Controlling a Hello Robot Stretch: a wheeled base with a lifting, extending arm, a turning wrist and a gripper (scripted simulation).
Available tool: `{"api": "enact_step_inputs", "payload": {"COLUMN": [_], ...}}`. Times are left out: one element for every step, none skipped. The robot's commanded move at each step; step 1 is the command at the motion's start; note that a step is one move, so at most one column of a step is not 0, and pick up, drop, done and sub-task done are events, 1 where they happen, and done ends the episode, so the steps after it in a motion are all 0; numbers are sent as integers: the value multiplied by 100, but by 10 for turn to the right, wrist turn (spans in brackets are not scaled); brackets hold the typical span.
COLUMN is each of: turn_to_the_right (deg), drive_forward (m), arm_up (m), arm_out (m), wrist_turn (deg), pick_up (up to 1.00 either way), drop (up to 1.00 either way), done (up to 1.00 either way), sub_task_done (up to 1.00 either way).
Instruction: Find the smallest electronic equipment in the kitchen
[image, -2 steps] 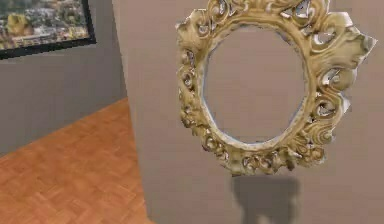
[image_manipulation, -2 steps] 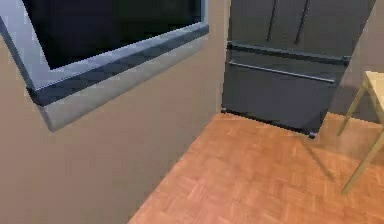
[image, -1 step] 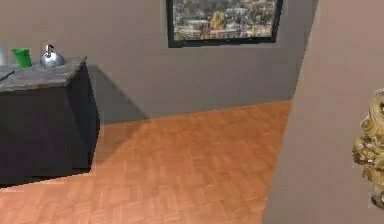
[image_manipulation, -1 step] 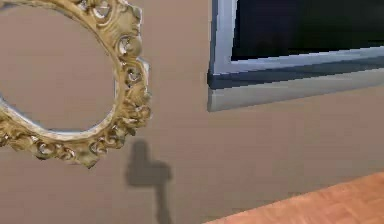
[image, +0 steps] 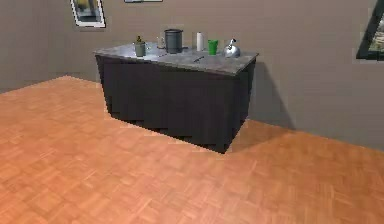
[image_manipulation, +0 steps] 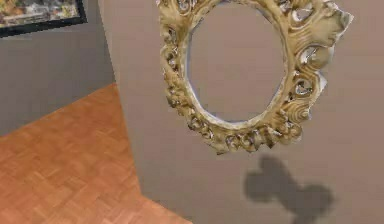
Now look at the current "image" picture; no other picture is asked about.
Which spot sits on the black kitchen counter grey top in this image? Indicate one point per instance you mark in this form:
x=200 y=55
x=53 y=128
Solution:
x=176 y=103

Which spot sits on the dark thin utensil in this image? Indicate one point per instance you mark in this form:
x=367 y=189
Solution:
x=199 y=59

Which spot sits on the green cup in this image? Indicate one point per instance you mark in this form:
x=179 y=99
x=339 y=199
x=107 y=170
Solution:
x=213 y=47

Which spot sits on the white paper towel roll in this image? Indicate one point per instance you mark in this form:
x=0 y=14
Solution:
x=200 y=41

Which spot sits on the silver kettle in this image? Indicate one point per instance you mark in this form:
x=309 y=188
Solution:
x=231 y=50

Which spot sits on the dark grey cooking pot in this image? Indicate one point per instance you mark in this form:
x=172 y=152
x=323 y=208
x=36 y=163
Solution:
x=173 y=41

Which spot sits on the clear glass mug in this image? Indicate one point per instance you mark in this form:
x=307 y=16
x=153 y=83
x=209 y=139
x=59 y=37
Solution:
x=161 y=42

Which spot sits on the grey pot with plant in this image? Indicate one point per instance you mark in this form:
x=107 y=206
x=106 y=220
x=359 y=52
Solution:
x=140 y=48

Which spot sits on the black framed window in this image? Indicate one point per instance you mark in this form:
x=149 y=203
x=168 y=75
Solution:
x=374 y=33

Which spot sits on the grey framed wall picture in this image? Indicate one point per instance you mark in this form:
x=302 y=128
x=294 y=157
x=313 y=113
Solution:
x=143 y=0

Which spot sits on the white framed wall picture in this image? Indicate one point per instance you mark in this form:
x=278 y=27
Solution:
x=87 y=12

